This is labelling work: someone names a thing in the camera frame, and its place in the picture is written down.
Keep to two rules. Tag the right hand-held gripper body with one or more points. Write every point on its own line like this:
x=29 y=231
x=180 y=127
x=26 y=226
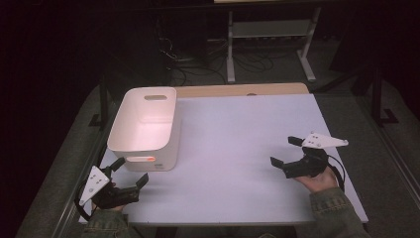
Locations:
x=307 y=167

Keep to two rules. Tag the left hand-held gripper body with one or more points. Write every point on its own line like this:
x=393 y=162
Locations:
x=115 y=195

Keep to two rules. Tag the white plastic storage bin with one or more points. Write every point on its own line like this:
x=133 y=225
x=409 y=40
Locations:
x=145 y=132

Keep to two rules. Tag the person's left hand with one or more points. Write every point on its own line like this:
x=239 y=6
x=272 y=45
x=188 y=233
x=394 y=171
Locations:
x=116 y=207

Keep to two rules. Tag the person's right hand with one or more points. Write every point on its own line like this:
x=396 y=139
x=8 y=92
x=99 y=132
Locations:
x=318 y=183

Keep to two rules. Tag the black metal stand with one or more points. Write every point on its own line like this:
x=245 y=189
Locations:
x=377 y=95
x=104 y=99

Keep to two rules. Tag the white metal table frame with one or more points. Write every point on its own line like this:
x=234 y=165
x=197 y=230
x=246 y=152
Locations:
x=270 y=29

